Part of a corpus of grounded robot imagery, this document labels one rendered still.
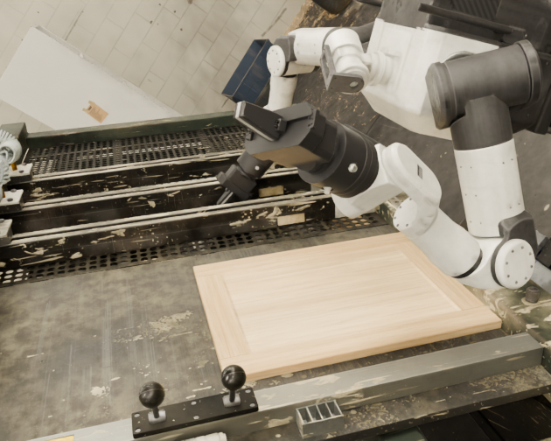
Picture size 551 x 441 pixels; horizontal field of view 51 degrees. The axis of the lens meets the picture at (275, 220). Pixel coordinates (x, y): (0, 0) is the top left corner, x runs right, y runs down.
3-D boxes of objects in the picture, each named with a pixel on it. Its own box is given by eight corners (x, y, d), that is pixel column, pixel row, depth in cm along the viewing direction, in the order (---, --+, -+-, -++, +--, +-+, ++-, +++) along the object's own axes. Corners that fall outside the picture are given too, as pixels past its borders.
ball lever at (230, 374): (245, 412, 95) (249, 381, 84) (222, 417, 94) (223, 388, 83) (240, 390, 97) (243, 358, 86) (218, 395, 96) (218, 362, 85)
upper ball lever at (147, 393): (171, 429, 92) (165, 400, 82) (147, 434, 91) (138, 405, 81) (168, 406, 94) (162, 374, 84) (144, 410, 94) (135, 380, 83)
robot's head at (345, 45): (375, 35, 109) (332, 24, 106) (387, 69, 103) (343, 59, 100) (360, 63, 114) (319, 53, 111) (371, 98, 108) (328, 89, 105)
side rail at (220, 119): (277, 132, 274) (276, 109, 270) (31, 162, 251) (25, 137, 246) (273, 128, 281) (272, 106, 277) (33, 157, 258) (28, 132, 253)
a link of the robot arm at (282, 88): (259, 102, 163) (268, 36, 152) (289, 98, 168) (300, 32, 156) (278, 121, 157) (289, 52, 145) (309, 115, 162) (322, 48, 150)
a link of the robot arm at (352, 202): (311, 209, 80) (363, 230, 87) (372, 172, 74) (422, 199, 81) (301, 143, 86) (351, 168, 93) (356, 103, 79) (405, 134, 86)
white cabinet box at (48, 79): (255, 167, 507) (31, 25, 419) (219, 222, 514) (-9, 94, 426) (239, 151, 562) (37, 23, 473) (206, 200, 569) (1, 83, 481)
